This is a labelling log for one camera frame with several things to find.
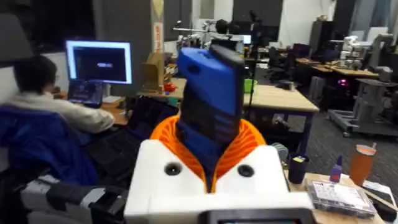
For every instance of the grey metal cart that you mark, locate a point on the grey metal cart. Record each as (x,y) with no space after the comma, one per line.
(363,109)

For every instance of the black cup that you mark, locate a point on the black cup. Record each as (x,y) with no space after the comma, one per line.
(297,169)

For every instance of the cardboard box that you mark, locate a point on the cardboard box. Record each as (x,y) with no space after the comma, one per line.
(153,73)

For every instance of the orange tumbler cup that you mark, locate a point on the orange tumbler cup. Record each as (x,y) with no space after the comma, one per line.
(361,165)

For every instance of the wooden work table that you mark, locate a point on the wooden work table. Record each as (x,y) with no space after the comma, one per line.
(280,98)

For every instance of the green bucket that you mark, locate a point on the green bucket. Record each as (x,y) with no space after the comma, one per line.
(249,86)

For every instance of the blue office chair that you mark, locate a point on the blue office chair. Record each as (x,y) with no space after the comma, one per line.
(40,143)

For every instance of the person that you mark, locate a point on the person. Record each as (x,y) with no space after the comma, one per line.
(46,99)

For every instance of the clear plastic parts box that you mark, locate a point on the clear plastic parts box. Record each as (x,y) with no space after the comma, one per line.
(340,197)

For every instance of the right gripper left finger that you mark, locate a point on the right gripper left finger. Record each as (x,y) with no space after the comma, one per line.
(155,174)

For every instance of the computer monitor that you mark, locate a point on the computer monitor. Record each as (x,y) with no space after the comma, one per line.
(99,61)

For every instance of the laptop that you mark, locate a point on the laptop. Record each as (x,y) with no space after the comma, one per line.
(85,92)

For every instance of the small blue bottle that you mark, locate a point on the small blue bottle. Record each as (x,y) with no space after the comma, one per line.
(336,172)

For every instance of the tape roll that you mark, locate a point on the tape roll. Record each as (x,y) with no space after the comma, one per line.
(281,151)

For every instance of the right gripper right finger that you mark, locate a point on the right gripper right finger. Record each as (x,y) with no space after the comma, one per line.
(258,174)

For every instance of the blue electric screwdriver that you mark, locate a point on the blue electric screwdriver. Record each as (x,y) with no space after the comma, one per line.
(211,93)

